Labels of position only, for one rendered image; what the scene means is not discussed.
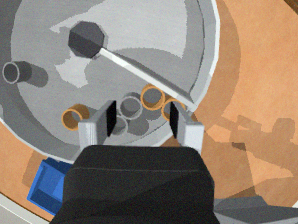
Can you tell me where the blue tray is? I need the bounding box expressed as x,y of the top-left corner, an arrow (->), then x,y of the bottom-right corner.
26,157 -> 72,216

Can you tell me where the grey metal sleeve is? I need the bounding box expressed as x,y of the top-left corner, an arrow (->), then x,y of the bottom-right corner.
118,92 -> 143,120
2,61 -> 32,84
111,109 -> 130,137

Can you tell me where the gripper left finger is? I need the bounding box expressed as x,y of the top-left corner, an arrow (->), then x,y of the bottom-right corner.
78,100 -> 117,152

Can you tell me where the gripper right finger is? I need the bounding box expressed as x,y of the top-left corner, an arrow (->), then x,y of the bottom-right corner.
169,102 -> 205,156

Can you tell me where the bronze bushing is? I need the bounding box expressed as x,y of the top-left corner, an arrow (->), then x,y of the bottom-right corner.
160,95 -> 185,121
61,104 -> 90,131
140,84 -> 165,110

